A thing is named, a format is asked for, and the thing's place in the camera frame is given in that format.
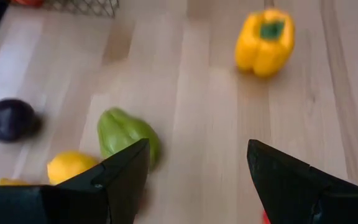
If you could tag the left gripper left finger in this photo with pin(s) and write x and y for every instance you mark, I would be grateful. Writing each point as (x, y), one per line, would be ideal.
(89, 199)

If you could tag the yellow bell pepper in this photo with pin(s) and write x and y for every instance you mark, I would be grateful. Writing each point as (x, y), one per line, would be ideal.
(264, 46)

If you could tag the round purple onion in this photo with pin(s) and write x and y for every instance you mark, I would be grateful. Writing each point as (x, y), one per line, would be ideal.
(8, 119)

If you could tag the red apple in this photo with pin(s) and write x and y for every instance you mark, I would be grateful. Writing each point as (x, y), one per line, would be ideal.
(264, 218)

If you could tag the orange tomato with green stem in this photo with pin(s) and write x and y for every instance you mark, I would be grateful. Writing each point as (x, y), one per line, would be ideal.
(26, 2)

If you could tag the light green chayote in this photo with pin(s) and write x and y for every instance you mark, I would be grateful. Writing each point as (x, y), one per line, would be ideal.
(120, 130)

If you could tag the yellow lemon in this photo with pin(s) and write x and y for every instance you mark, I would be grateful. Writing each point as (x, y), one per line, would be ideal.
(70, 165)
(11, 182)

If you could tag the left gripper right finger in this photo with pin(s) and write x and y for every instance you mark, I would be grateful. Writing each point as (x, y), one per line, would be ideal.
(300, 196)

